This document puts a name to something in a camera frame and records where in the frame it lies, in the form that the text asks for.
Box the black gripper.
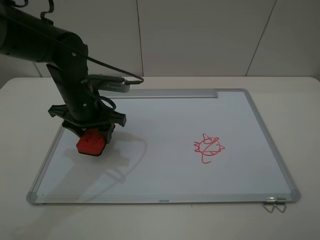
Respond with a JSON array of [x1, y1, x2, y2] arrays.
[[48, 99, 127, 145]]

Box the red whiteboard eraser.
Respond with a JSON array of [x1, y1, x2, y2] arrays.
[[76, 128, 107, 157]]

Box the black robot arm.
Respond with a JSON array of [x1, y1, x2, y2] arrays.
[[0, 0, 129, 145]]

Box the grey aluminium pen tray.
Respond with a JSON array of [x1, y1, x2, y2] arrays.
[[99, 89, 218, 99]]

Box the left silver binder clip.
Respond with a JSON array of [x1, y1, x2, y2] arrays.
[[262, 197, 276, 214]]

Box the silver binder clip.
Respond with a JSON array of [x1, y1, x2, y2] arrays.
[[262, 197, 276, 214], [273, 197, 287, 214]]

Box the right silver binder clip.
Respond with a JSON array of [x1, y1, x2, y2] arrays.
[[273, 197, 287, 214]]

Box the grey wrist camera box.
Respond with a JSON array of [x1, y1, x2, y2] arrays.
[[88, 74, 130, 93]]

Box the white whiteboard with aluminium frame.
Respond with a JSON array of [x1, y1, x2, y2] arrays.
[[26, 88, 301, 205]]

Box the black cable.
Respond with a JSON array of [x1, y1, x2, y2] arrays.
[[0, 0, 145, 86]]

